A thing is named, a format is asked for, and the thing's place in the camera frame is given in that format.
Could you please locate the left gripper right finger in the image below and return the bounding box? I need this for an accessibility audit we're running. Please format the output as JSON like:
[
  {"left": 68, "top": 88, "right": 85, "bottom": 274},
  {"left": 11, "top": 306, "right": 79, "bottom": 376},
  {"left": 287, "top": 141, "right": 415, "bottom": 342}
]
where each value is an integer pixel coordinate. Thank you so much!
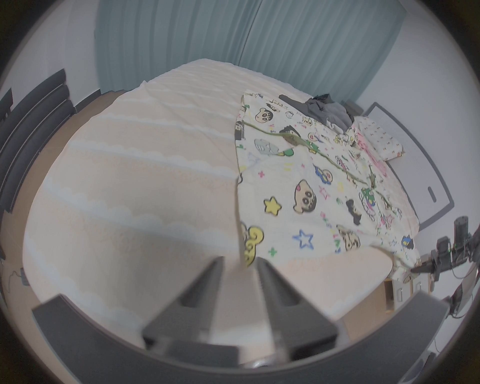
[{"left": 256, "top": 257, "right": 339, "bottom": 361}]

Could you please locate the pink garment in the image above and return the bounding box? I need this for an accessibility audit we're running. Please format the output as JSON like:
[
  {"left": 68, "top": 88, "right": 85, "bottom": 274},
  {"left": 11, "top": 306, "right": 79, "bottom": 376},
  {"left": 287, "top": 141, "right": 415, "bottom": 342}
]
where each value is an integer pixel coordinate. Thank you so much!
[{"left": 352, "top": 129, "right": 389, "bottom": 177}]

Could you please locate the white printed pyjama top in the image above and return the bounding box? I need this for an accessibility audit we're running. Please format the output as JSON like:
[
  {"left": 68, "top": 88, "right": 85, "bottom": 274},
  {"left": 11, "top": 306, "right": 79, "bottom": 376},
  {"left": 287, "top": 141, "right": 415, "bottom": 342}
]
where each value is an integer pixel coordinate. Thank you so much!
[{"left": 233, "top": 90, "right": 421, "bottom": 284}]

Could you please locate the white printed pillow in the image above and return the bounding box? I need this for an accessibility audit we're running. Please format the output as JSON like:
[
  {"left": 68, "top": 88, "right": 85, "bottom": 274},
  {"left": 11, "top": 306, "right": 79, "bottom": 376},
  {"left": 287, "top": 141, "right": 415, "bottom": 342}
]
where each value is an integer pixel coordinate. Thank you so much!
[{"left": 352, "top": 115, "right": 406, "bottom": 163}]

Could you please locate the pile of clothes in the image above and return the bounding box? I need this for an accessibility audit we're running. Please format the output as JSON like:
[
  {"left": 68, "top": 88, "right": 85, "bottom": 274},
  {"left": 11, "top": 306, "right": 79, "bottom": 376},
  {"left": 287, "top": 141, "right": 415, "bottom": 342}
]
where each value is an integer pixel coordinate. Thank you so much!
[{"left": 278, "top": 94, "right": 365, "bottom": 134}]

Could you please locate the pale wooden bedside table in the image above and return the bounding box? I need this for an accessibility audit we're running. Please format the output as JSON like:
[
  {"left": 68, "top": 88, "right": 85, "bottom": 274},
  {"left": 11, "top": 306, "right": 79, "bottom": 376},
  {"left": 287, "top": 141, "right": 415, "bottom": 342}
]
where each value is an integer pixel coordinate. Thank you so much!
[{"left": 382, "top": 275, "right": 424, "bottom": 313}]

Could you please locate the bed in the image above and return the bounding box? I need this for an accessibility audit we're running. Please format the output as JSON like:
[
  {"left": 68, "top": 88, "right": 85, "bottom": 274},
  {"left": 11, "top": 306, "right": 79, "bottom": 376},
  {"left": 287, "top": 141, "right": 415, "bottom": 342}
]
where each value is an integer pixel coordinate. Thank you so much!
[{"left": 22, "top": 58, "right": 456, "bottom": 340}]

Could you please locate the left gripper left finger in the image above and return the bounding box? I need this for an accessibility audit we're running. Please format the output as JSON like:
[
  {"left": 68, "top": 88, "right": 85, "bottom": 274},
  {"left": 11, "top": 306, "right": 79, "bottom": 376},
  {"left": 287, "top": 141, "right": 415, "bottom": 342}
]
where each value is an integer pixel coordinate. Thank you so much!
[{"left": 142, "top": 257, "right": 226, "bottom": 350}]

